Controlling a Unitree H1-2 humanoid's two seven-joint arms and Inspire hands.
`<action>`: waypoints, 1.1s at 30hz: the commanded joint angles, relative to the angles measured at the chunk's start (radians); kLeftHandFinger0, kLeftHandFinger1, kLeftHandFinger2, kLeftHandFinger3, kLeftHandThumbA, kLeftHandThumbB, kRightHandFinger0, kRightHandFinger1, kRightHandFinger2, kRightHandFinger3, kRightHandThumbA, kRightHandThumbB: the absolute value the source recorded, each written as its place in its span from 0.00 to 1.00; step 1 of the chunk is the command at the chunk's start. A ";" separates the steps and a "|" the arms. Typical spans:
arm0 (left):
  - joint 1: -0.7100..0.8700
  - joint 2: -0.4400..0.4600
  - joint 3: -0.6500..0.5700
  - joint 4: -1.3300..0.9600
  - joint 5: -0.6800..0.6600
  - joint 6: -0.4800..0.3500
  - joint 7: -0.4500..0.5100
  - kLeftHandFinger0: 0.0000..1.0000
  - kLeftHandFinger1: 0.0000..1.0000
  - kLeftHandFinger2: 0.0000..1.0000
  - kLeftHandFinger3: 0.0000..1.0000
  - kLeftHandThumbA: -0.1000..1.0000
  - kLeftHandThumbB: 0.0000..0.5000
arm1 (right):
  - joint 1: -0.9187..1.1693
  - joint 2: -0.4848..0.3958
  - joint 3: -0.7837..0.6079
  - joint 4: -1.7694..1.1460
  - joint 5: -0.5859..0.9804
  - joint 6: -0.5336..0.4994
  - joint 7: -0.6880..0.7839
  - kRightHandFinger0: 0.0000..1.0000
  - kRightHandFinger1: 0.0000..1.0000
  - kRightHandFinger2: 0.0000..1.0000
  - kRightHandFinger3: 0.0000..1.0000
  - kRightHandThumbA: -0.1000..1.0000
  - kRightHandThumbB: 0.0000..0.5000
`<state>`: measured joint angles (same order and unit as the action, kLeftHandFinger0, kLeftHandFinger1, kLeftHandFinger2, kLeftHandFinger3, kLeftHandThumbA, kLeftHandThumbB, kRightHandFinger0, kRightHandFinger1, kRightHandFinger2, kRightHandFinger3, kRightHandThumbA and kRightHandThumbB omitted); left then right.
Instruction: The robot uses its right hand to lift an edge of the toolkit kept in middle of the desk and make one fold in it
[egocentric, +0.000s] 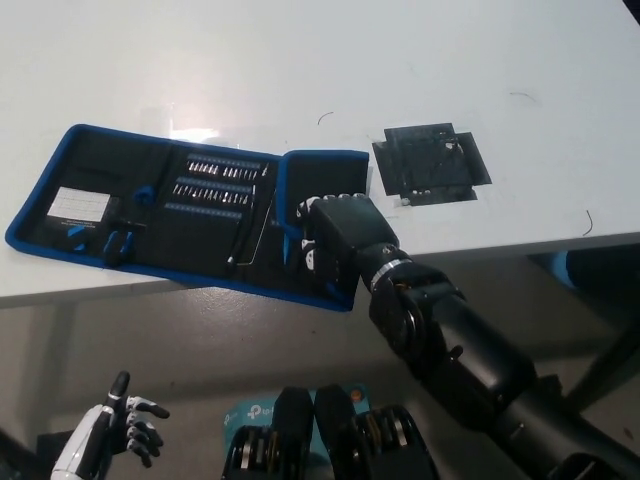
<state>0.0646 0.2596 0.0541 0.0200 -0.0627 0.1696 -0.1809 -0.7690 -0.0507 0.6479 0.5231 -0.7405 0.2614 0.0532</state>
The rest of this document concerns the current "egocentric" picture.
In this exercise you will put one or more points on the black toolkit case blue trim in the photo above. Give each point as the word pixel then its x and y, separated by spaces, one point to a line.
pixel 200 240

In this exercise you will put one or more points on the blue and black object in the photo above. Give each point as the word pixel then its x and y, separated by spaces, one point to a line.
pixel 562 267

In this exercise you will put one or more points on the black tape patch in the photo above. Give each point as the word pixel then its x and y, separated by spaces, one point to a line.
pixel 425 165

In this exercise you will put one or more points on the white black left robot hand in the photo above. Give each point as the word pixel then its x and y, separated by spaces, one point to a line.
pixel 87 440

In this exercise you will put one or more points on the black tweezers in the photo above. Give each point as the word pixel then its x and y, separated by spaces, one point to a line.
pixel 242 225

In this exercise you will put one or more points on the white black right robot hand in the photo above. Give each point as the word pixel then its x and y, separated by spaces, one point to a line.
pixel 350 235

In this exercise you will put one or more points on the silver screwdriver bit row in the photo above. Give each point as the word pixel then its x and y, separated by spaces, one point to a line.
pixel 225 169
pixel 212 191

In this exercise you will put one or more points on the silver L-shaped metal tool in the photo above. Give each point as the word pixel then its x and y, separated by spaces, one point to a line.
pixel 262 230

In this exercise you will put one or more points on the blue suction cup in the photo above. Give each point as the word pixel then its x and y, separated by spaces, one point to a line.
pixel 143 195

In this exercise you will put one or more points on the white grid card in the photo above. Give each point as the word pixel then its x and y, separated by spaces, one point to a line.
pixel 80 202

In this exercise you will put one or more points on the black metal table leg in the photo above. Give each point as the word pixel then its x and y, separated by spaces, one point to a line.
pixel 610 355

